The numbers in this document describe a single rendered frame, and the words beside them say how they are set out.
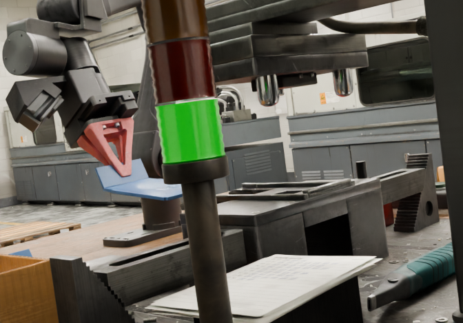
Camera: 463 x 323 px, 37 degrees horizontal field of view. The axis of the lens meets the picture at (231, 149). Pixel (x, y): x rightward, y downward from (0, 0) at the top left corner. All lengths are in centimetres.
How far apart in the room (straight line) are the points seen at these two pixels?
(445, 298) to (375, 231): 16
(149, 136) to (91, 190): 897
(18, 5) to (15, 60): 1190
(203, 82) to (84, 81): 53
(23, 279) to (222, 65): 25
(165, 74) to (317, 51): 31
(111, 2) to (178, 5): 63
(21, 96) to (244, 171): 692
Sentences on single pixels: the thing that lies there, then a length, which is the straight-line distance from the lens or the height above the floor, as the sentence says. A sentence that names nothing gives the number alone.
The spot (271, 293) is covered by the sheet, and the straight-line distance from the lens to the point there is 48.
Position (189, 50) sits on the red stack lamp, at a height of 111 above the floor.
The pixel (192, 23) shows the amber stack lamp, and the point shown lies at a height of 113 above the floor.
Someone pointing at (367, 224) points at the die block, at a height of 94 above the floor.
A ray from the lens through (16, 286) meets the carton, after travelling 61.
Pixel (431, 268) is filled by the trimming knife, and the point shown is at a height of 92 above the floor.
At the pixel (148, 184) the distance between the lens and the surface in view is 88.
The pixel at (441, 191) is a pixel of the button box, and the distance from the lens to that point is 99.
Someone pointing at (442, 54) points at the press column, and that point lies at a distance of 52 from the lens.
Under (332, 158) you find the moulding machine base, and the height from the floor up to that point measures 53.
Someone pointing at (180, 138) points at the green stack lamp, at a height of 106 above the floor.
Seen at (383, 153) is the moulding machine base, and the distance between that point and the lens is 614.
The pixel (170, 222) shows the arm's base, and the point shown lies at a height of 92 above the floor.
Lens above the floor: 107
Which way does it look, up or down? 3 degrees down
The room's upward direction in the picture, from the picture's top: 8 degrees counter-clockwise
